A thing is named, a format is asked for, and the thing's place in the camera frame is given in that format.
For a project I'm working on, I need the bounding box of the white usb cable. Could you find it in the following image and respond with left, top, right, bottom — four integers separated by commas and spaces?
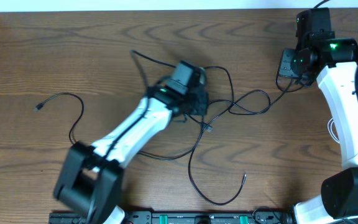
326, 104, 358, 144

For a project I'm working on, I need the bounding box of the black usb cable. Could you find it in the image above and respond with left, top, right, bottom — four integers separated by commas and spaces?
33, 92, 213, 162
187, 65, 304, 207

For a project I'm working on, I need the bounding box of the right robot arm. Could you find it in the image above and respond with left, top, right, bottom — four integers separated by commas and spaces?
277, 7, 358, 223

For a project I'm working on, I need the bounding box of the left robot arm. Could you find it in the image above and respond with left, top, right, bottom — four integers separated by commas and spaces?
53, 60, 209, 223

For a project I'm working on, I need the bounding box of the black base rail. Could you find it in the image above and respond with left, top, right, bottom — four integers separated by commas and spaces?
48, 210, 358, 224

